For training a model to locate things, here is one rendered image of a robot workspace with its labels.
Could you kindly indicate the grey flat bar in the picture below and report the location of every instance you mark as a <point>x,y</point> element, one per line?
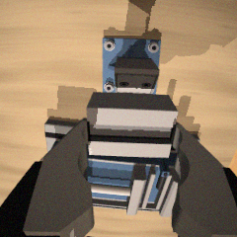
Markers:
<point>148,187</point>
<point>161,194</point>

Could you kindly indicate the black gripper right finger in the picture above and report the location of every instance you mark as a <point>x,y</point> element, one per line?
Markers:
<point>206,203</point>

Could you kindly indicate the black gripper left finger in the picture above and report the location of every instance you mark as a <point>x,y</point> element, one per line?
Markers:
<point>53,199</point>

